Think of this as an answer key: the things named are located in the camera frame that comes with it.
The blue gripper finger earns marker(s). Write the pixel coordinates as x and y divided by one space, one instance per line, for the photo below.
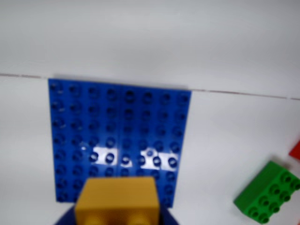
66 218
170 218

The yellow 2x2 toy block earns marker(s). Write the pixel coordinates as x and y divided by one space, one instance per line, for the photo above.
117 201

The green 2x4 toy block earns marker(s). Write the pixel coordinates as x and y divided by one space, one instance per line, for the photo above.
264 194

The red 2x2 toy block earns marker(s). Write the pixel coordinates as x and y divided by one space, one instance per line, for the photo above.
295 151

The blue 8x8 toy baseplate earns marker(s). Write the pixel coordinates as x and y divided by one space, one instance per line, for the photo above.
117 122

